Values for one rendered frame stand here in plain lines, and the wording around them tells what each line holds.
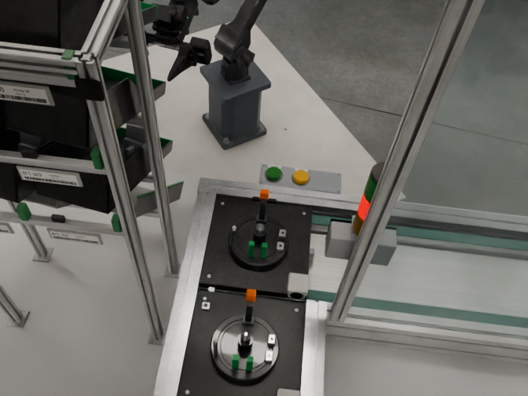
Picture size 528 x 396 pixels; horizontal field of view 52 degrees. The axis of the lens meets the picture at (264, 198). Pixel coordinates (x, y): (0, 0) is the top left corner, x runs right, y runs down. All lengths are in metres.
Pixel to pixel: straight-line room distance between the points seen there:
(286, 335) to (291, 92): 0.86
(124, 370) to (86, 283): 0.24
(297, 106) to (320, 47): 1.64
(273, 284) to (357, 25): 2.54
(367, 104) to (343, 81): 0.21
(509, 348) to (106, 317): 0.91
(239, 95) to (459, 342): 0.80
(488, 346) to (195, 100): 1.06
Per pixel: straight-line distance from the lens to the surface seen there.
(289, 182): 1.40
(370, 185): 0.86
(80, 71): 0.65
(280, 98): 1.75
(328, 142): 1.64
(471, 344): 1.32
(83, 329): 1.34
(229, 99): 1.45
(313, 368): 1.18
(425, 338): 1.29
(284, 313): 1.20
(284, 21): 3.51
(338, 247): 1.01
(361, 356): 1.31
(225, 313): 1.19
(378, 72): 3.26
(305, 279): 1.22
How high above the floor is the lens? 2.06
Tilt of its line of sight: 54 degrees down
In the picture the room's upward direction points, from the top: 6 degrees clockwise
